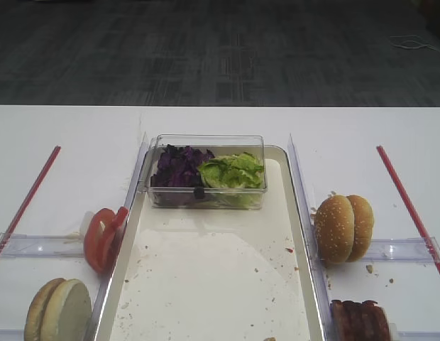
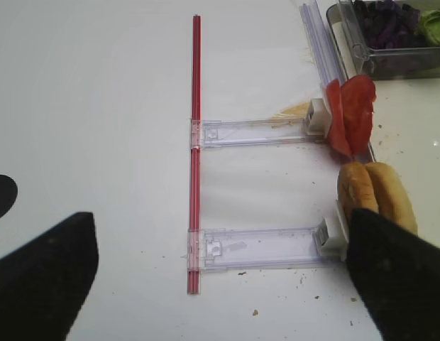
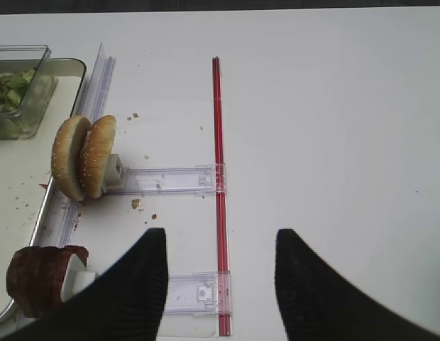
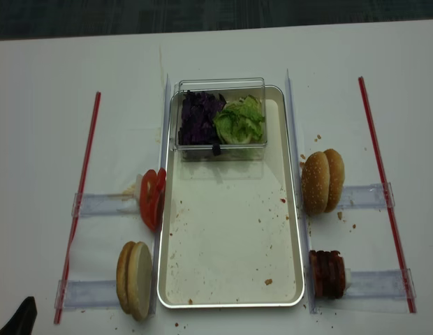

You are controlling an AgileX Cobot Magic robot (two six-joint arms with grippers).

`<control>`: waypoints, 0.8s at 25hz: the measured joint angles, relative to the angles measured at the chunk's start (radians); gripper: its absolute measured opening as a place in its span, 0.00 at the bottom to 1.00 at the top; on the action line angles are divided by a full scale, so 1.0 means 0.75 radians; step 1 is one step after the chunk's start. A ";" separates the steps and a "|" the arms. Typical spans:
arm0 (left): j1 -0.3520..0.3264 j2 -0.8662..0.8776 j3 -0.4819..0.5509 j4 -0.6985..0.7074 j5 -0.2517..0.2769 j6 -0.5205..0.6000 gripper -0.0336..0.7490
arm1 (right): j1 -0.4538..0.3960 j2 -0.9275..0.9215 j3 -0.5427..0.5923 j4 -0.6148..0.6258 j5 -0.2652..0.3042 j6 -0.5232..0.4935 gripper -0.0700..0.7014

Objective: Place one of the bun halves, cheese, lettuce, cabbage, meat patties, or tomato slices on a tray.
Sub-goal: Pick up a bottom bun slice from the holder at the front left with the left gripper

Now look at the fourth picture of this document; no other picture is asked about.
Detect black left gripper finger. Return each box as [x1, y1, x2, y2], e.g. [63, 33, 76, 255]
[0, 297, 38, 335]

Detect bun slice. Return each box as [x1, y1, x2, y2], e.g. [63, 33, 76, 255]
[116, 241, 135, 314]
[127, 241, 152, 321]

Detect clear tomato pusher track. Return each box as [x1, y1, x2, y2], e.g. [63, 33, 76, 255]
[78, 174, 142, 218]

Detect front red tomato slice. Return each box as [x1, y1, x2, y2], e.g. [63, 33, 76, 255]
[139, 170, 157, 232]

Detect red tomato slice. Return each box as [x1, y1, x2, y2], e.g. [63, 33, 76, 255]
[154, 168, 166, 230]
[139, 170, 157, 232]

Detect rear red tomato slice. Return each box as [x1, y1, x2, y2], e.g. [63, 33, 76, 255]
[154, 168, 166, 230]

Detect green lettuce leaves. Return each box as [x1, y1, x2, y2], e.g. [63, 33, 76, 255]
[213, 95, 265, 144]

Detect brown meat patties stack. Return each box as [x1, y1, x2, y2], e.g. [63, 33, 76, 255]
[309, 250, 346, 299]

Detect clear bottom bun pusher track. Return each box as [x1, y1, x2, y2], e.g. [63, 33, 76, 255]
[54, 280, 120, 309]

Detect clear bun pusher track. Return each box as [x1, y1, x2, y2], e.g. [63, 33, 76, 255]
[337, 183, 395, 209]
[54, 280, 120, 309]

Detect white metal tray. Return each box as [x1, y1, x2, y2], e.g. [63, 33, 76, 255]
[157, 85, 304, 308]

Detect purple cabbage pieces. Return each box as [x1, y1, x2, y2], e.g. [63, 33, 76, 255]
[178, 91, 226, 145]

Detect clear plastic food container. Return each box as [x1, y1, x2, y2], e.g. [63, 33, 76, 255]
[170, 77, 267, 161]

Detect front sesame top bun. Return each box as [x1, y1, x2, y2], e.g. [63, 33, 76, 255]
[301, 151, 330, 216]

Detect sesame bun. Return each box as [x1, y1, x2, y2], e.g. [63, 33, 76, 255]
[301, 151, 330, 216]
[324, 149, 345, 213]

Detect rear sesame top bun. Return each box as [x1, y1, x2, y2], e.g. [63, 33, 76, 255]
[324, 149, 345, 213]

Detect clear patty pusher track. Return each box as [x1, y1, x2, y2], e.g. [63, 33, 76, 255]
[344, 269, 416, 299]

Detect clear top bun pusher track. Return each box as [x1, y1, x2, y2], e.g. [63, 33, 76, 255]
[337, 183, 395, 209]

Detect left red rail strip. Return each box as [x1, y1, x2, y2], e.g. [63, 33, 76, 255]
[53, 91, 101, 325]

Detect red rail strip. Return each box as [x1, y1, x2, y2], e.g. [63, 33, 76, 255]
[53, 91, 101, 325]
[358, 76, 417, 314]

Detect right clear long rail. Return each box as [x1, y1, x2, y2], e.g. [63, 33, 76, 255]
[285, 69, 317, 315]

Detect right red rail strip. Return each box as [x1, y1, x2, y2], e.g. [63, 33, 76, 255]
[358, 76, 417, 314]

